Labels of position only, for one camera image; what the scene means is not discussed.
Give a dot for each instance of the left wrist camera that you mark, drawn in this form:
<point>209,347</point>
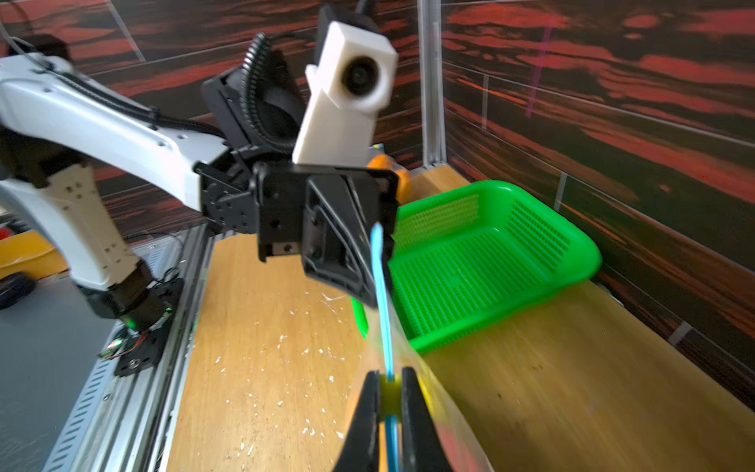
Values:
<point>350,83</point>

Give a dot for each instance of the aluminium front rail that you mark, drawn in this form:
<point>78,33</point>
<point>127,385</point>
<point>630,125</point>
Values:
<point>125,416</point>

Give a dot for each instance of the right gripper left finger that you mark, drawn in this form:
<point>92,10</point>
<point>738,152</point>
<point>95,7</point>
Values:
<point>361,450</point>

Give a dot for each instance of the green plastic basket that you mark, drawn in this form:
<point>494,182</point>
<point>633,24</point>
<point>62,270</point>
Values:
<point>472,257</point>

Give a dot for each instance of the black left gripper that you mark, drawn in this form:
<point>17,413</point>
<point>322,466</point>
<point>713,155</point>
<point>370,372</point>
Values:
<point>324,214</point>

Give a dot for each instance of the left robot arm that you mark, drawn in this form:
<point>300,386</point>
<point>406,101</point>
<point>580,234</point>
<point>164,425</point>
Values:
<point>58,129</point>

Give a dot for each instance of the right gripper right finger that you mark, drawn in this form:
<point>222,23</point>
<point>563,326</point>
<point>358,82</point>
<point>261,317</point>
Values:
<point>421,449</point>

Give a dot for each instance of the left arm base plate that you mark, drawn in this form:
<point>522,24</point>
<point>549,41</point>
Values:
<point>134,352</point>

